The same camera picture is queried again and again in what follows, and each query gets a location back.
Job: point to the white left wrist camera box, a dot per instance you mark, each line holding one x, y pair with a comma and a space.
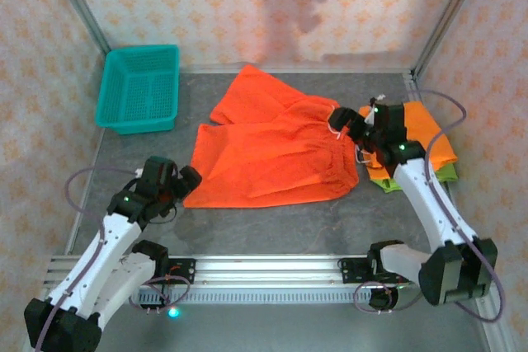
140, 171

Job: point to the light orange shorts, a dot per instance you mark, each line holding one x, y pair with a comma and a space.
425, 125

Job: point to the small lit controller board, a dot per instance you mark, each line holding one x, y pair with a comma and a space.
173, 311

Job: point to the wide aluminium mounting rail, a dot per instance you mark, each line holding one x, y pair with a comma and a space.
268, 269

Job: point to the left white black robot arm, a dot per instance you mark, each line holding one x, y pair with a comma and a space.
107, 245

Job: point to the red-orange shorts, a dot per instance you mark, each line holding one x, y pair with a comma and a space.
268, 162

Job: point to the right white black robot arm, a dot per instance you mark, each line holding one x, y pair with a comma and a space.
425, 203

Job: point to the aluminium frame bar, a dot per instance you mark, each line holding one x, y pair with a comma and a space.
497, 335

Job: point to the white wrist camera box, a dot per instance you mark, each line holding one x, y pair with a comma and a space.
140, 171
370, 118

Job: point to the green shorts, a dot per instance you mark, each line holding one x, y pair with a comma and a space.
447, 172

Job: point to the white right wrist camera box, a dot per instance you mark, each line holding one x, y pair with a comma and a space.
370, 118

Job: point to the teal plastic basket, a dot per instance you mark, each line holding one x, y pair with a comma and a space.
136, 88

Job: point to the aluminium frame post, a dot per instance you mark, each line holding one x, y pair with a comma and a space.
78, 1
449, 14

